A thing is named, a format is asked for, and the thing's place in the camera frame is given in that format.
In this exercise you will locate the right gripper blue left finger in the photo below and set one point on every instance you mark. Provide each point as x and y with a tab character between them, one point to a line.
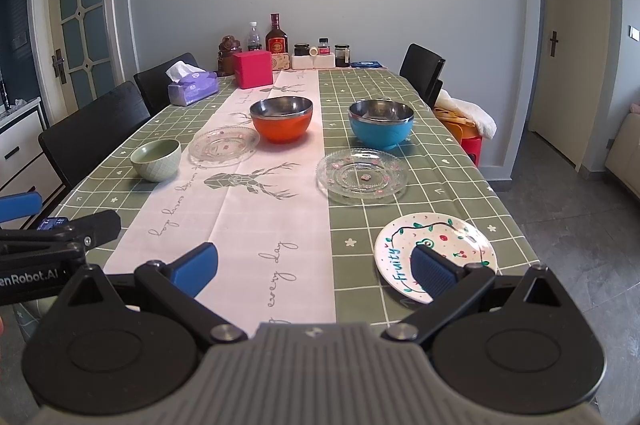
170	290

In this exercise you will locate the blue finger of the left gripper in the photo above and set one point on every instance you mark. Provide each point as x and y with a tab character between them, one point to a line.
91	231
19	205

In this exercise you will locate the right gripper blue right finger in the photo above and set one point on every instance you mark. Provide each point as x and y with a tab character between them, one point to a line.
454	289

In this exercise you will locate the white painted fruity plate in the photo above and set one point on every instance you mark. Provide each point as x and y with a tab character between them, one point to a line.
449	236

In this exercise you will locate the green ceramic bowl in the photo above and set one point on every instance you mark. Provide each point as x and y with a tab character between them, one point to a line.
157	161

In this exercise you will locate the clear glass plate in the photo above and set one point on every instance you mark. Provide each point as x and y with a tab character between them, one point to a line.
357	175
225	146

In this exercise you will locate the blue steel bowl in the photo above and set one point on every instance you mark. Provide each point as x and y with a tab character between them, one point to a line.
380	123

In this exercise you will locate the orange steel bowl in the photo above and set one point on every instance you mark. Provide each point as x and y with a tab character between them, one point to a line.
282	120

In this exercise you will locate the white cabinet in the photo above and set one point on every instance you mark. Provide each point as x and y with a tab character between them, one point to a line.
24	167

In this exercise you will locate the black chair near left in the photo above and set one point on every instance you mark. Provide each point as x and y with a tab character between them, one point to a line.
76	145

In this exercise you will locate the black chair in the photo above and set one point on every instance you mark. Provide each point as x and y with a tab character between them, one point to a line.
76	145
153	83
422	69

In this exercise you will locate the green checked tablecloth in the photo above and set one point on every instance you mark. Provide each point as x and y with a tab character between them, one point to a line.
442	179

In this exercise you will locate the red orange stool stack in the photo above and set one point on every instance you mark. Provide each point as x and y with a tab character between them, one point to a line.
463	130

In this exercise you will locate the black chair far left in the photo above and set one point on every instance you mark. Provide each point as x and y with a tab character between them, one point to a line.
153	83

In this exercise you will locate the glass panel door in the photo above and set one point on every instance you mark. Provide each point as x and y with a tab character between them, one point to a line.
76	52

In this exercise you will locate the white cloth on stool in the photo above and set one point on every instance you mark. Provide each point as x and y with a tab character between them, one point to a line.
484	123

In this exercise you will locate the purple tissue box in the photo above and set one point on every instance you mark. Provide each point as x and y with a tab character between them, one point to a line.
188	84

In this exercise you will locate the cream door right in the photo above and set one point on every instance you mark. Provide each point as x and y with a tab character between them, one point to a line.
572	62

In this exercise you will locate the beige sofa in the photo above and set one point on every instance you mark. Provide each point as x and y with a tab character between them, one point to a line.
623	159

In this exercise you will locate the black chair right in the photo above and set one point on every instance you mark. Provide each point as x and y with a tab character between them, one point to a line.
422	69

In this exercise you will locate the red square box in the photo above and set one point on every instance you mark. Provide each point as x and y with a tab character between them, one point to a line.
252	69

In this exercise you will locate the brown figurine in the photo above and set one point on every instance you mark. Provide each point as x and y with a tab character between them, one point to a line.
228	47

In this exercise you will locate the blue packet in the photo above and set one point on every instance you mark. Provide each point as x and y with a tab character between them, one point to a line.
370	64

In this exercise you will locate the wooden patterned box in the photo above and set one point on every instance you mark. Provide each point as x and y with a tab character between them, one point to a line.
280	61

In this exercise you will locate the clear plastic water bottle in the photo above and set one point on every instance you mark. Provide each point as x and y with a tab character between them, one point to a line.
254	42

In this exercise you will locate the white box on table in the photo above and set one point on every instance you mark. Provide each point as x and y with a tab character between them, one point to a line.
308	62

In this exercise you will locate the dark glass jar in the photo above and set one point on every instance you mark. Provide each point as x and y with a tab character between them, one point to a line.
342	56

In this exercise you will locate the brown liquor bottle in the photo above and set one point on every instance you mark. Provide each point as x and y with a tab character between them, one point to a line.
276	38

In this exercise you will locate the black lid jar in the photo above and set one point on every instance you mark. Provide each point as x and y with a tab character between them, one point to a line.
302	50

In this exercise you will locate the small red label bottle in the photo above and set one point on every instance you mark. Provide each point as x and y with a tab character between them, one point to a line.
324	47

